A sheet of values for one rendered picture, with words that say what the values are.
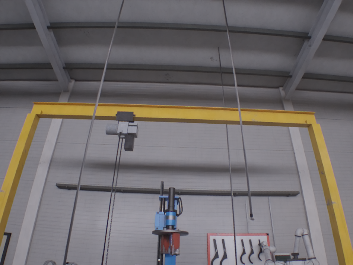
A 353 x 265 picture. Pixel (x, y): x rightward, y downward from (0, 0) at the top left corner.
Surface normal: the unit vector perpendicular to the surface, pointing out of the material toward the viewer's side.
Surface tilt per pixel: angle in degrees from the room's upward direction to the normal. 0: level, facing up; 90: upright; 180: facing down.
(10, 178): 90
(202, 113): 90
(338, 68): 174
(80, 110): 90
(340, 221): 90
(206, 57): 174
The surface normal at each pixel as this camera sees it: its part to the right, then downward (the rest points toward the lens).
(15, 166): 0.03, -0.49
